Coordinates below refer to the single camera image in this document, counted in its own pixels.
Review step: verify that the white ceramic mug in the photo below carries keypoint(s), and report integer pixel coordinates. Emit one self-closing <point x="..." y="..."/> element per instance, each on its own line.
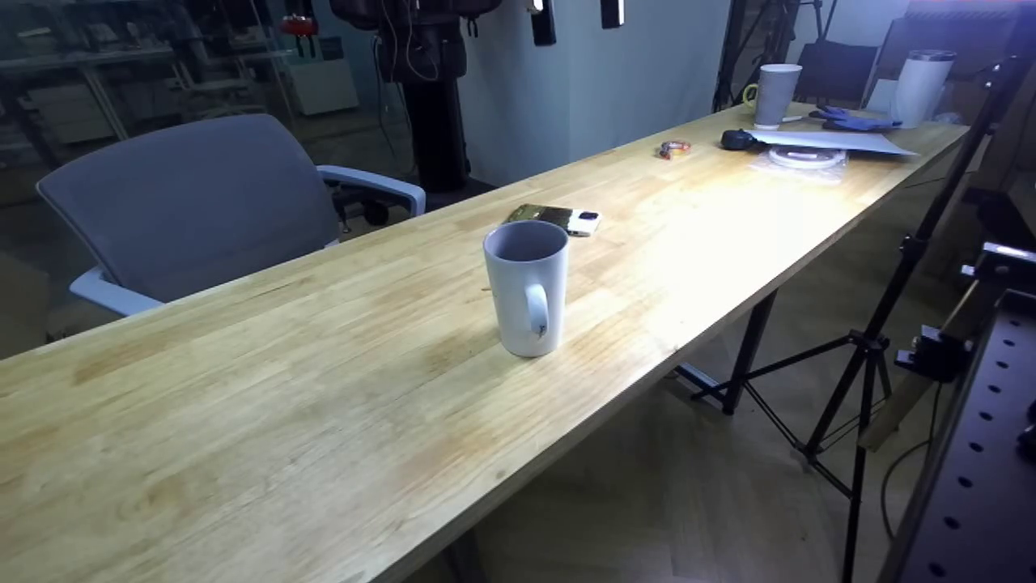
<point x="505" y="296"/>

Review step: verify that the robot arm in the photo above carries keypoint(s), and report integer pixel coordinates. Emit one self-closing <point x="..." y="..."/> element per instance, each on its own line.
<point x="422" y="38"/>

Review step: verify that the small orange object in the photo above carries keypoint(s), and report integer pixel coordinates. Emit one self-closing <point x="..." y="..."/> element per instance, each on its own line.
<point x="676" y="151"/>

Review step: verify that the black computer mouse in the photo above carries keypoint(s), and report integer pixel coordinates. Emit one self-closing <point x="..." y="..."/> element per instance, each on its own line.
<point x="735" y="139"/>

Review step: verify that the grey cylindrical cup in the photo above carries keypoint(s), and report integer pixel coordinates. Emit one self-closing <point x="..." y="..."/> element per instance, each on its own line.
<point x="779" y="95"/>

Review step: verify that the white cabinet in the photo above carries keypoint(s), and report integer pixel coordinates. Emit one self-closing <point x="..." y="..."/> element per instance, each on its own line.
<point x="323" y="84"/>

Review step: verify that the black monitor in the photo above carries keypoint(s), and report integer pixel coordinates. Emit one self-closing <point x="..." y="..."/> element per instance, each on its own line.
<point x="836" y="72"/>

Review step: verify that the red small object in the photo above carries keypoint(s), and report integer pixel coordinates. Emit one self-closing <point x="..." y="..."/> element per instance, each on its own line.
<point x="298" y="25"/>

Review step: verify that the white round disc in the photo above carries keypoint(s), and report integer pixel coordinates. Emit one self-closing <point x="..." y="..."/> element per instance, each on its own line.
<point x="808" y="161"/>

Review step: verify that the blue cloth bundle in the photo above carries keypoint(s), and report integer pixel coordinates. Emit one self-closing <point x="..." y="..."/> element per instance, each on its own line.
<point x="858" y="119"/>

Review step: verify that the white paper towel roll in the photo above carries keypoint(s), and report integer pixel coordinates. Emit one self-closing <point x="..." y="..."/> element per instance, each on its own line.
<point x="921" y="91"/>

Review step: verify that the black table leg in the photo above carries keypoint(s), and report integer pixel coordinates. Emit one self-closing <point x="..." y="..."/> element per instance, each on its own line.
<point x="749" y="351"/>

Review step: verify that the grey office chair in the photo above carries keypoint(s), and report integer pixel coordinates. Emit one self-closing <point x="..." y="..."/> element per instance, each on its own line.
<point x="196" y="206"/>

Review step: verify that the grey background workbench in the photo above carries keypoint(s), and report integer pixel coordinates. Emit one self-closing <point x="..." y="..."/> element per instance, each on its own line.
<point x="76" y="65"/>

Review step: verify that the black clamp device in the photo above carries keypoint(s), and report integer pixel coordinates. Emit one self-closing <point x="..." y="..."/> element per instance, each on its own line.
<point x="935" y="355"/>

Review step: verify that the black perforated metal board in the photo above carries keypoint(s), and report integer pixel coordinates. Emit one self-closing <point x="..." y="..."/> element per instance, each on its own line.
<point x="977" y="474"/>

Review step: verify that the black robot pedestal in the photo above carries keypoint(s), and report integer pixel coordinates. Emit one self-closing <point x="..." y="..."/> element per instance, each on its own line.
<point x="437" y="134"/>

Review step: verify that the smartphone with white camera end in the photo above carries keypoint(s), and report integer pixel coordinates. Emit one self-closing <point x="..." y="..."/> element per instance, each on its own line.
<point x="542" y="216"/>

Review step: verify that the black camera tripod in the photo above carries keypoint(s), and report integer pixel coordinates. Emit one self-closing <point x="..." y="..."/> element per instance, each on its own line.
<point x="910" y="251"/>

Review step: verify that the grey metal bracket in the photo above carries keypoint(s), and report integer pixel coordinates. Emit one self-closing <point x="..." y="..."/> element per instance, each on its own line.
<point x="997" y="260"/>

